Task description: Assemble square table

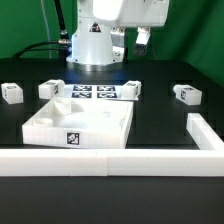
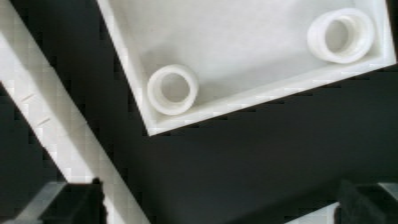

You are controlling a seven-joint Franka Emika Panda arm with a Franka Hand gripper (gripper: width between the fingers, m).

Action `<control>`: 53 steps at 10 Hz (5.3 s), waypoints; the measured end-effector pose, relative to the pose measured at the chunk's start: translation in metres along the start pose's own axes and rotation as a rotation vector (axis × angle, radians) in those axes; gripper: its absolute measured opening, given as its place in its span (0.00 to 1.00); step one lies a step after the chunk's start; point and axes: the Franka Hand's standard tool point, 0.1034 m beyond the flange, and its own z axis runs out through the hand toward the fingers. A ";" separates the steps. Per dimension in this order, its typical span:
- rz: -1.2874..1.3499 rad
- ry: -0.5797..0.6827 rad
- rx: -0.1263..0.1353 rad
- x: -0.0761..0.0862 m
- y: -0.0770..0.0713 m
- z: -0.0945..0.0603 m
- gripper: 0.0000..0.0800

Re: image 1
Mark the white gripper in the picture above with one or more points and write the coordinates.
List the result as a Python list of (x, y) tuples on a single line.
[(130, 13)]

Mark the white square table top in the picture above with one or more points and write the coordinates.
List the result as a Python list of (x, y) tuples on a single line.
[(80, 124)]

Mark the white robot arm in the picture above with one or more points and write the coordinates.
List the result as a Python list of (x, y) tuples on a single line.
[(99, 41)]

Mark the paper sheet with markers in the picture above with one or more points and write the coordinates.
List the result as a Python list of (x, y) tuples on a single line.
[(81, 91)]

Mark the white L-shaped obstacle fence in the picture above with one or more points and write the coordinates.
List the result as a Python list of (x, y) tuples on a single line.
[(207, 160)]

